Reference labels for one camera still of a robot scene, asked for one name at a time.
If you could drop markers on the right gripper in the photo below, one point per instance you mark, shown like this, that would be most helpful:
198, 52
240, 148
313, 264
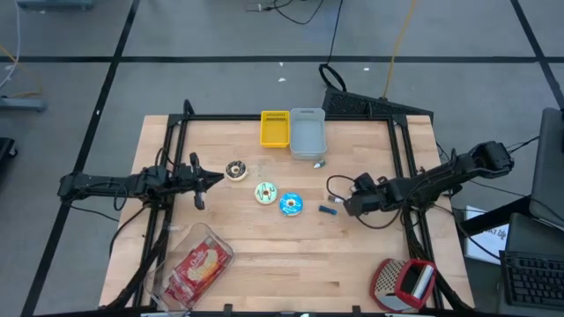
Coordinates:
378, 199

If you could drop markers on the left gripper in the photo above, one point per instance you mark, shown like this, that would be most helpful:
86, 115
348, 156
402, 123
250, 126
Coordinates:
189, 178

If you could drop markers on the short blue marker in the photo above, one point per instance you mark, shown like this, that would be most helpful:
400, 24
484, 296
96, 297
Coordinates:
328, 210

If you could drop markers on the chocolate iced toy donut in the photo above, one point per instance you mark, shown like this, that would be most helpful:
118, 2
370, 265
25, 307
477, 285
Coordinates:
236, 175

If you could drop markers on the green dropper bottle white cap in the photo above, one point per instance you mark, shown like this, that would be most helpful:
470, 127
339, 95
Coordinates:
319, 164

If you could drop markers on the mint iced toy donut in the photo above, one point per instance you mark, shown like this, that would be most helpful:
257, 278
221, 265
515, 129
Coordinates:
266, 199

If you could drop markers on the red cracker packet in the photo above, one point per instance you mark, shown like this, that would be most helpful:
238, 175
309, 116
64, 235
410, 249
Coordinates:
180, 290
205, 264

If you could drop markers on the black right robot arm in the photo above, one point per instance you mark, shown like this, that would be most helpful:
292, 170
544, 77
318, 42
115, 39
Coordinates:
440, 180

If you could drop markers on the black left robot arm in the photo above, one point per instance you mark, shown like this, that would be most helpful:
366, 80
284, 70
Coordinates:
110, 185

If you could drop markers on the clear plastic container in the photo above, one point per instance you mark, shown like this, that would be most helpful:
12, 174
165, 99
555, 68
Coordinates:
194, 232

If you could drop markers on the blue iced toy donut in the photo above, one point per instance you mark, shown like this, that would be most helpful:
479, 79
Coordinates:
291, 211

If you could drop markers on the red-rimmed perforated grey pad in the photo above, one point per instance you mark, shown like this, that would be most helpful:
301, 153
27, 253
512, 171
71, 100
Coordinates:
384, 277

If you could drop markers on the yellow plastic basket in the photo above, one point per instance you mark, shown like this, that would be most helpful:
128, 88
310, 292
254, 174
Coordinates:
275, 128

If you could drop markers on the grey plastic bin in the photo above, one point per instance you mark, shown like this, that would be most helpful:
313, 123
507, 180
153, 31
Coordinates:
307, 134

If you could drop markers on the red and silver grater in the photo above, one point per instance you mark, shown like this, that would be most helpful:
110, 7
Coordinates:
398, 288

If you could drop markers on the black perforated panel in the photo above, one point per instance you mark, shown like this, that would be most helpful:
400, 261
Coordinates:
361, 105

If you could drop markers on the white roll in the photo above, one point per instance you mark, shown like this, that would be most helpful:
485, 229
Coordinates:
423, 282

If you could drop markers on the white printed paper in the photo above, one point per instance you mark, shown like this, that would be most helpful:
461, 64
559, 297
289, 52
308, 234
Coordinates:
489, 240

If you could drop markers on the black desk bar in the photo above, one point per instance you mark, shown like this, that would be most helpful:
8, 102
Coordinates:
493, 216

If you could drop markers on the black keyboard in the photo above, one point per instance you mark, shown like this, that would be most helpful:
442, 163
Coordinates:
533, 279

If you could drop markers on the grey floor foot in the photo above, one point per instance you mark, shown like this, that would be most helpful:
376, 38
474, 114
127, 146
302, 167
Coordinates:
22, 104

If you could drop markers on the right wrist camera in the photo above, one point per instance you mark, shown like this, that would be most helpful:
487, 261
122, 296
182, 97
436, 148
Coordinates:
365, 181

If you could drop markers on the black aluminium table frame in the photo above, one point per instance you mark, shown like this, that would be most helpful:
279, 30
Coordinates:
220, 117

